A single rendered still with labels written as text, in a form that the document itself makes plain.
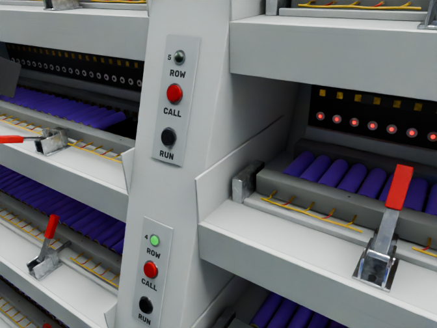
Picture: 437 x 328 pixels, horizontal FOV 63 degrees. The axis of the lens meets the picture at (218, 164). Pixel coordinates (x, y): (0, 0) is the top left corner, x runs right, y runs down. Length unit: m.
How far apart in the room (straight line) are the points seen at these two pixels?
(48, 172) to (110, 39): 0.20
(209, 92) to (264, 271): 0.17
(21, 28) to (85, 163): 0.21
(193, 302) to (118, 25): 0.31
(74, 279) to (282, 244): 0.35
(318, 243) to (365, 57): 0.16
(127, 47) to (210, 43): 0.12
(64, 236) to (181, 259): 0.30
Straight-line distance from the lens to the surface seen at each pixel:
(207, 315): 0.45
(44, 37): 0.55
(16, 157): 0.60
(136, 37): 0.41
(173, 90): 0.35
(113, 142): 0.49
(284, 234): 0.34
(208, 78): 0.34
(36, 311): 0.79
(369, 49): 0.29
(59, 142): 0.55
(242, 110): 0.37
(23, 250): 0.68
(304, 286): 0.33
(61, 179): 0.51
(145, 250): 0.40
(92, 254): 0.59
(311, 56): 0.30
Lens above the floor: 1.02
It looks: 12 degrees down
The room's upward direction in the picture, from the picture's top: 9 degrees clockwise
